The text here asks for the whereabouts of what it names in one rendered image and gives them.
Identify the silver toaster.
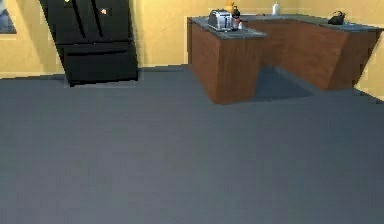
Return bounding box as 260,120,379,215
207,9,234,32

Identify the brown kitchen counter grey top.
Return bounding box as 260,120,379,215
186,13,384,106

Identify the black fridge handle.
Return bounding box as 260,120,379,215
71,0,88,30
90,0,104,29

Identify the black kettle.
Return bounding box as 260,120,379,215
327,10,347,26

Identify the black red bottle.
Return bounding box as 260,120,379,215
231,5,244,32

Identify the black fridge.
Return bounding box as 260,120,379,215
38,0,140,88

